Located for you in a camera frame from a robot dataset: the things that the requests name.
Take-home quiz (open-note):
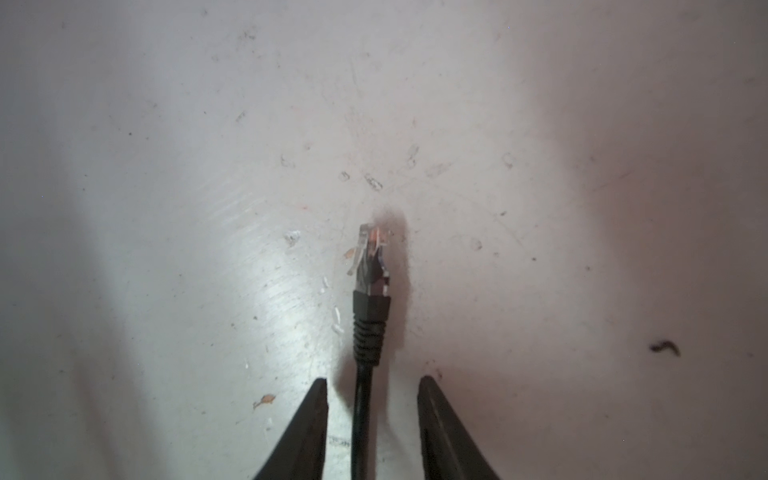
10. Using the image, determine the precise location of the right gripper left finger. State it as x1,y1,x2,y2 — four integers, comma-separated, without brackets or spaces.
254,378,329,480

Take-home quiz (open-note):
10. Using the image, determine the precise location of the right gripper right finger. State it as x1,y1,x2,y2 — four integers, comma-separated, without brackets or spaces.
417,376,500,480

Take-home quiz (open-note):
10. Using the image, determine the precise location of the black ethernet cable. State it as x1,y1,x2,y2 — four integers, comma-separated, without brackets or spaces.
346,223,392,480

